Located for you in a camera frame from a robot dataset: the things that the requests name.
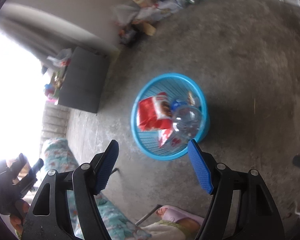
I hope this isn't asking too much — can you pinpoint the clear Pepsi plastic bottle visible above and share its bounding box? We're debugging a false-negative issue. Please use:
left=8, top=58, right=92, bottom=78
left=171, top=99, right=202, bottom=140

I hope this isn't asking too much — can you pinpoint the red white paper snack bag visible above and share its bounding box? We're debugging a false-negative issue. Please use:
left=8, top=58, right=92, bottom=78
left=136, top=92, right=185, bottom=151

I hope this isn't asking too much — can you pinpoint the blue plastic trash basket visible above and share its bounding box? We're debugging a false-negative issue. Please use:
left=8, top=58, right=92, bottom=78
left=130, top=73, right=210, bottom=161

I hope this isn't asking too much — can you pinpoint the left hand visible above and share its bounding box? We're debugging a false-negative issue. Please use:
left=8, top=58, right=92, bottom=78
left=9, top=199, right=31, bottom=233

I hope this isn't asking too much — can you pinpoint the floral turquoise quilt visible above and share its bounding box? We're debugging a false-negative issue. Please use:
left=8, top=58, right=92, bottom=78
left=42, top=138, right=151, bottom=239

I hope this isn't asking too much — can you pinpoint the grey cabinet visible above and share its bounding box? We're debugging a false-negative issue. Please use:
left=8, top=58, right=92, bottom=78
left=58, top=47, right=110, bottom=114

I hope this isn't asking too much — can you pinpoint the grey right curtain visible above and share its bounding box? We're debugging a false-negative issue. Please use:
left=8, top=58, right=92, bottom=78
left=0, top=3, right=120, bottom=60

